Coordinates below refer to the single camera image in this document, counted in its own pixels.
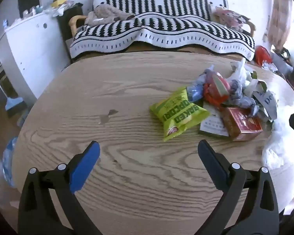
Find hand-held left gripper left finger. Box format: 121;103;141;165
18;141;103;235

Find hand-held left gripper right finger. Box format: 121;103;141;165
196;139;280;235

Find white printed bag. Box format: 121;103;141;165
262;103;294;170

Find white green wrapper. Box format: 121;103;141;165
245;71;278;123

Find white printed leaflet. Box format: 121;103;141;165
199;101;229;137

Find red cardboard box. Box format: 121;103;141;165
222;107;263;141

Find grey paper wrapper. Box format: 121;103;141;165
229;80;260;117

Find green snack packet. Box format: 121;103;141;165
149;87;211;142

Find red wrapper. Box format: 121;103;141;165
203;72;231;104

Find white plastic bag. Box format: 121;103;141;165
229;57;254;89

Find blue wrapper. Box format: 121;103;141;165
186;83;204;101

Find lavender wrapper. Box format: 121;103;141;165
195;65;215;86

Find scattered papers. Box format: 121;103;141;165
262;61;280;73

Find clear plastic water bottle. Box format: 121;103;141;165
2;136;19;188

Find red plastic bag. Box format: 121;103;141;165
255;45;273;66

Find blue broom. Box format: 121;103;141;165
0;66;24;110

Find patterned curtain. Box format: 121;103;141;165
269;0;292;51

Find pink printed cushion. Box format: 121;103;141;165
212;6;250;30

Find white cabinet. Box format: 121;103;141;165
0;12;73;99

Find black white striped blanket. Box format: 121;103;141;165
69;0;256;61

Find beige plush toy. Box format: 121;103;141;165
84;5;135;27

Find small bottles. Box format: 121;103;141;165
22;5;43;17

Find black screen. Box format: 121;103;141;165
17;0;40;17

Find wooden frame sofa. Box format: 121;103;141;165
69;0;256;54

